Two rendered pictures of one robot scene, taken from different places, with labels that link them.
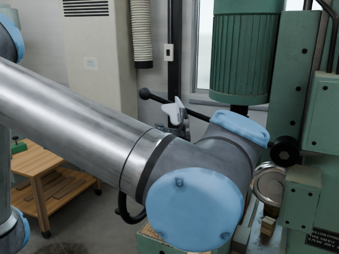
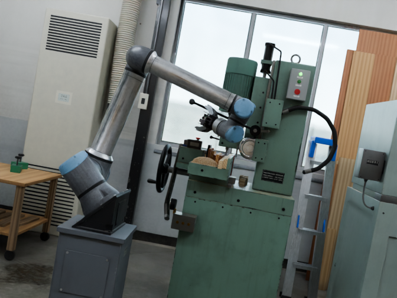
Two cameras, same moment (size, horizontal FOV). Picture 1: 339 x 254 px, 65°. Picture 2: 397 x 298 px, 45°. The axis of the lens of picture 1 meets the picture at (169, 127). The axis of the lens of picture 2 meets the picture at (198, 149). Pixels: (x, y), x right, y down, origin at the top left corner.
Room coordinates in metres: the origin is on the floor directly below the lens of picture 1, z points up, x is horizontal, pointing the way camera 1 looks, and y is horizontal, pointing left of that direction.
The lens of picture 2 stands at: (-1.80, 0.90, 1.10)
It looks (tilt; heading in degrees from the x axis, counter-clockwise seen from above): 3 degrees down; 340
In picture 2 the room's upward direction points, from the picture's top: 10 degrees clockwise
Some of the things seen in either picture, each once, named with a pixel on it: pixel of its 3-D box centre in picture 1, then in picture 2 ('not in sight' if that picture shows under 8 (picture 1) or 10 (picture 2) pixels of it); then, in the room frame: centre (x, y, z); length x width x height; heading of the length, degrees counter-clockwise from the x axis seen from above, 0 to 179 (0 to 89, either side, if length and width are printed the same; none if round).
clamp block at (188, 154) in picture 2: not in sight; (191, 155); (0.82, -0.02, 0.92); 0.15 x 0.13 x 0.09; 154
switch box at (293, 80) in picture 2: not in sight; (298, 84); (0.47, -0.42, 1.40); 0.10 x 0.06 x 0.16; 64
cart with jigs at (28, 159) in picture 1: (46, 172); (2, 199); (1.86, 0.96, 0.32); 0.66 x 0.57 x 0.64; 155
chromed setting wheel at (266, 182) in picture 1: (275, 184); (250, 148); (0.57, -0.26, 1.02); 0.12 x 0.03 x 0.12; 64
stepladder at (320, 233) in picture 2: not in sight; (310, 218); (1.10, -1.09, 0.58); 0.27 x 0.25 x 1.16; 160
